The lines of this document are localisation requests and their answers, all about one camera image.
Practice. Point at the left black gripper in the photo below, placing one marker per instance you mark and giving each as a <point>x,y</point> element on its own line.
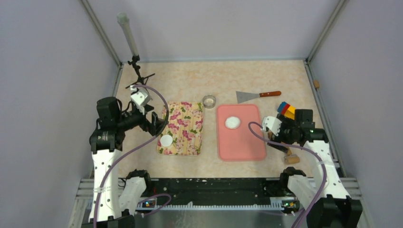
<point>154,126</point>

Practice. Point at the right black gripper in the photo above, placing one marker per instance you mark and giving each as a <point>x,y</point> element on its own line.
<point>286,122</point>

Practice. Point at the wooden rolling pin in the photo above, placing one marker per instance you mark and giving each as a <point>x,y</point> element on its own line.
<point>289,157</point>

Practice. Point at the pink silicone mat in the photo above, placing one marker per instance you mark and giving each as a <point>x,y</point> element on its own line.
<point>239,144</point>

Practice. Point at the white dough ball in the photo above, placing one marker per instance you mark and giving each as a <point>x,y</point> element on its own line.
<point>232,122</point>

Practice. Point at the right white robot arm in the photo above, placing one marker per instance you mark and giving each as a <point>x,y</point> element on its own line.
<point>328,204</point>

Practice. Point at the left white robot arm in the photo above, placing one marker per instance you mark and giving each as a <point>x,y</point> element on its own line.
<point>109,210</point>

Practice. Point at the colourful toy block stack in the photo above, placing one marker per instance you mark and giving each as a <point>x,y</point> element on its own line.
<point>286,110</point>

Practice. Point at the floral rectangular tray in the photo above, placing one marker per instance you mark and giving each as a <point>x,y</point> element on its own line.
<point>185,125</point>

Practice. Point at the small cork piece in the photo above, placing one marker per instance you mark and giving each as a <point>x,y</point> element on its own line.
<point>316,84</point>

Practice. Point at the black tripod with tube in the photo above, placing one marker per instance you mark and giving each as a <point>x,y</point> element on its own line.
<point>123,21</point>

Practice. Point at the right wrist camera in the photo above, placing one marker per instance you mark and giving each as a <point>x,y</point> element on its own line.
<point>272,124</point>

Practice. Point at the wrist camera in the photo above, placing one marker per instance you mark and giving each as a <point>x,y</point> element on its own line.
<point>272,124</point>
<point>140,97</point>

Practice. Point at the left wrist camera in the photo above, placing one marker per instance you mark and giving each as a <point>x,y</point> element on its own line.
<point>140,97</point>

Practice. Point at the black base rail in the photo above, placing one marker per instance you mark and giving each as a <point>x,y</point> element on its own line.
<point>218,191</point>

